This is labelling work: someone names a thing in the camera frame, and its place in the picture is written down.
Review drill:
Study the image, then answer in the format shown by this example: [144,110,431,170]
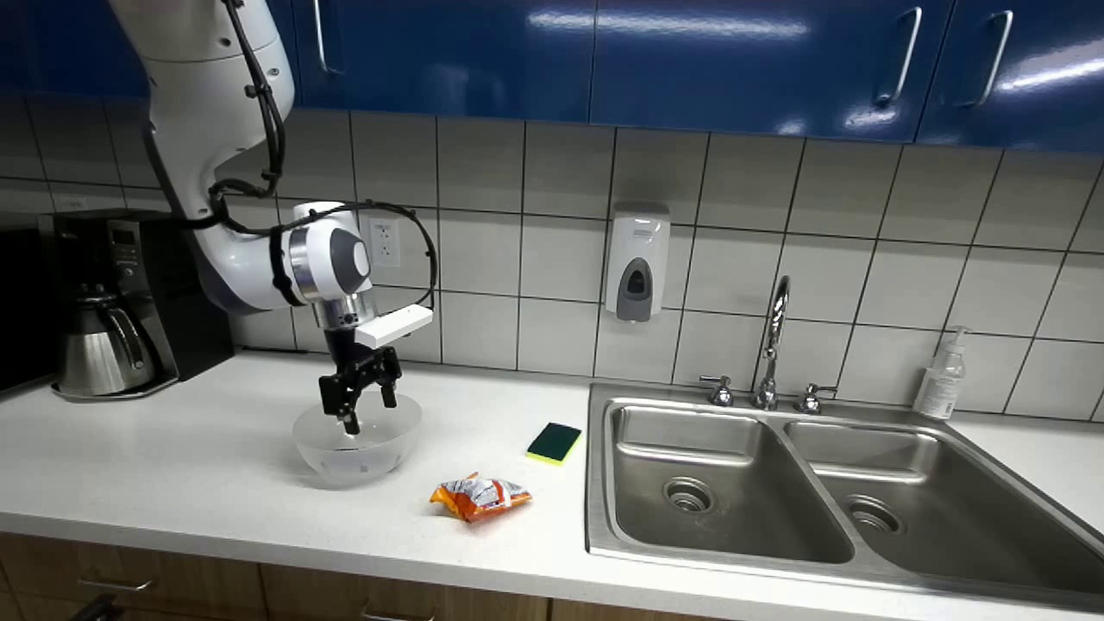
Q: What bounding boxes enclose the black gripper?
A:
[316,331,401,439]

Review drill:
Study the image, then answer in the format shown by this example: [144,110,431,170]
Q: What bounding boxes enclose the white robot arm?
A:
[107,0,401,435]

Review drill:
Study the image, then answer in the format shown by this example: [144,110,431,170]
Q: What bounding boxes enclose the orange silver snack packet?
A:
[428,473,531,525]

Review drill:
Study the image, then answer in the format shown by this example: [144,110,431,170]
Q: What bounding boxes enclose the green yellow sponge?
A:
[528,420,580,463]

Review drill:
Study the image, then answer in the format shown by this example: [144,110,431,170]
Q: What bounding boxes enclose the black coffee maker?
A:
[0,210,235,399]

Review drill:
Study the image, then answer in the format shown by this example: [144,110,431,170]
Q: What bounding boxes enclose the steel coffee carafe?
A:
[56,292,171,399]

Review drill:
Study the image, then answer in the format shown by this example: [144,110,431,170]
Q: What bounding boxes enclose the white soap dispenser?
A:
[605,210,670,321]

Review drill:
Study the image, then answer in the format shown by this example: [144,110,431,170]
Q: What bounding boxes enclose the chrome faucet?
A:
[700,275,840,413]

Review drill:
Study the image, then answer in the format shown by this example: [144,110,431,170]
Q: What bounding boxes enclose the wooden base cabinet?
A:
[0,534,700,621]

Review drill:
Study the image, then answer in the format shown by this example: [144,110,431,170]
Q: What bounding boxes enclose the stainless double sink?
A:
[584,385,1104,615]

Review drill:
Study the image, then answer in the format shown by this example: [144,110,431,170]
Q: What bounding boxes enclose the blue upper cabinets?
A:
[0,0,1104,160]

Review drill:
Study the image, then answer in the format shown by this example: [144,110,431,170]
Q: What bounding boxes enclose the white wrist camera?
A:
[354,305,431,347]

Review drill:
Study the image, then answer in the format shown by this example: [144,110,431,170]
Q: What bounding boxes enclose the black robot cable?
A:
[204,0,443,315]

